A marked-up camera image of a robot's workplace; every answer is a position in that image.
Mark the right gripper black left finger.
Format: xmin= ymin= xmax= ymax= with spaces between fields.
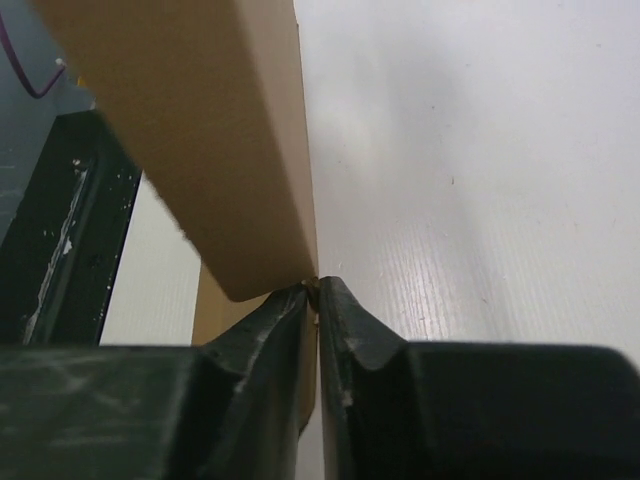
xmin=1 ymin=285 xmax=308 ymax=479

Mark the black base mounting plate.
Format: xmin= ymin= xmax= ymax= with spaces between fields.
xmin=1 ymin=111 xmax=141 ymax=345

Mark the brown cardboard box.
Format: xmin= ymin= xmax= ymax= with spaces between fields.
xmin=29 ymin=0 xmax=321 ymax=436

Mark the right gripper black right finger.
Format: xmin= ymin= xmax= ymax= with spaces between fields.
xmin=319 ymin=277 xmax=639 ymax=479

